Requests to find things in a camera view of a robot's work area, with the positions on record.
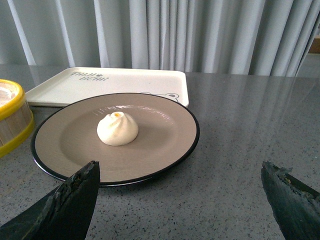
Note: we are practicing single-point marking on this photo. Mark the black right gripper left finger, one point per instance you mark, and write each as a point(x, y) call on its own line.
point(65, 213)

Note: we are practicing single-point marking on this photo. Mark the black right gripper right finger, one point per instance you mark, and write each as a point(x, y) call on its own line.
point(295, 205)

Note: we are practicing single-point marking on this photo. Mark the white steamed bun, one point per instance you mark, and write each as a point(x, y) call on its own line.
point(117, 129)

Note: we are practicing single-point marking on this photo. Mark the brown plate with black rim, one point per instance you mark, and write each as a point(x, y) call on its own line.
point(67, 140)

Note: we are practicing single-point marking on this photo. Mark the cream bear-print tray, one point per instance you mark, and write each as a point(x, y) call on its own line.
point(78, 83)

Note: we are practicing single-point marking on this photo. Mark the yellow wooden steamer basket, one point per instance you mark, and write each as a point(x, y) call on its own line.
point(16, 118)

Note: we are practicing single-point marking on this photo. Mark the brown cardboard box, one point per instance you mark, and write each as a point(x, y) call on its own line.
point(315, 46)

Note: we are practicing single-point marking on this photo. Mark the grey pleated curtain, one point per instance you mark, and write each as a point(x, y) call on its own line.
point(245, 37)

